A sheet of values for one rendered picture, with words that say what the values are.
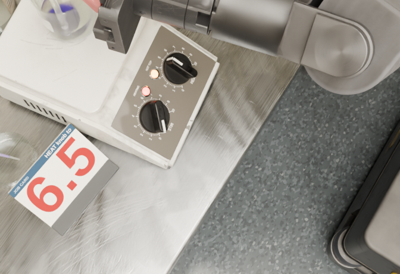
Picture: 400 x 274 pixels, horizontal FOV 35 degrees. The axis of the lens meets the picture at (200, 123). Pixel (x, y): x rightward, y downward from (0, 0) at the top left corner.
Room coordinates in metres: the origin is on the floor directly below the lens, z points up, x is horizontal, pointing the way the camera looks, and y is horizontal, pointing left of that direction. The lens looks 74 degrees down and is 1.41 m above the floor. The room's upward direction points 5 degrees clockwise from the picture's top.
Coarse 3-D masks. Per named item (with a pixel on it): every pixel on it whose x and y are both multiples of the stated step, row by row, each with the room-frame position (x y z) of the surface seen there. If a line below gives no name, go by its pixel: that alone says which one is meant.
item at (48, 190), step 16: (64, 144) 0.15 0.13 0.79; (80, 144) 0.15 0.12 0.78; (48, 160) 0.13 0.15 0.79; (64, 160) 0.13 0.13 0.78; (80, 160) 0.13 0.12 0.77; (96, 160) 0.14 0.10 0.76; (48, 176) 0.11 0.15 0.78; (64, 176) 0.12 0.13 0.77; (80, 176) 0.12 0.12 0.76; (32, 192) 0.09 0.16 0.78; (48, 192) 0.10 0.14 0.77; (64, 192) 0.10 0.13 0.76; (32, 208) 0.08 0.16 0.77; (48, 208) 0.08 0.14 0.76
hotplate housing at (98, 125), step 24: (168, 24) 0.27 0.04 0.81; (144, 48) 0.24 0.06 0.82; (216, 72) 0.24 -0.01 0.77; (24, 96) 0.18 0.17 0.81; (120, 96) 0.19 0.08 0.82; (72, 120) 0.17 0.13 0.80; (96, 120) 0.16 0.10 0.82; (192, 120) 0.19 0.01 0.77; (120, 144) 0.15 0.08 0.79; (168, 168) 0.14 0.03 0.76
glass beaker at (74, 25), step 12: (36, 0) 0.25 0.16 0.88; (72, 12) 0.24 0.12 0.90; (84, 12) 0.24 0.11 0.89; (48, 24) 0.23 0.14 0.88; (60, 24) 0.23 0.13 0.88; (72, 24) 0.23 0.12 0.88; (84, 24) 0.24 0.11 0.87; (60, 36) 0.23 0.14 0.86; (72, 36) 0.23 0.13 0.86; (84, 36) 0.24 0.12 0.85
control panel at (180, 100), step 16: (160, 32) 0.26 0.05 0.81; (160, 48) 0.25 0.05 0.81; (176, 48) 0.25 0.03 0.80; (192, 48) 0.26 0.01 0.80; (144, 64) 0.23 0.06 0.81; (160, 64) 0.23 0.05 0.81; (192, 64) 0.24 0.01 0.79; (208, 64) 0.25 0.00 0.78; (144, 80) 0.21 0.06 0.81; (160, 80) 0.22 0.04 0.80; (192, 80) 0.22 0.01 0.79; (128, 96) 0.19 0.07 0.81; (144, 96) 0.20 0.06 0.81; (160, 96) 0.20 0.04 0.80; (176, 96) 0.20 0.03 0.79; (192, 96) 0.21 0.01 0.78; (128, 112) 0.18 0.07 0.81; (176, 112) 0.19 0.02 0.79; (192, 112) 0.19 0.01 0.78; (128, 128) 0.16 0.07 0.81; (176, 128) 0.17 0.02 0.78; (144, 144) 0.15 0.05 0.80; (160, 144) 0.15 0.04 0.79; (176, 144) 0.16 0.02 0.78
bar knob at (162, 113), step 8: (152, 104) 0.19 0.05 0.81; (160, 104) 0.19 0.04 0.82; (144, 112) 0.18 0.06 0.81; (152, 112) 0.18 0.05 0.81; (160, 112) 0.18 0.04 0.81; (168, 112) 0.19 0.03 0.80; (144, 120) 0.17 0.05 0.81; (152, 120) 0.17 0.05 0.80; (160, 120) 0.17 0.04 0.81; (168, 120) 0.18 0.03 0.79; (144, 128) 0.16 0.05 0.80; (152, 128) 0.17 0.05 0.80; (160, 128) 0.16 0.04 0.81
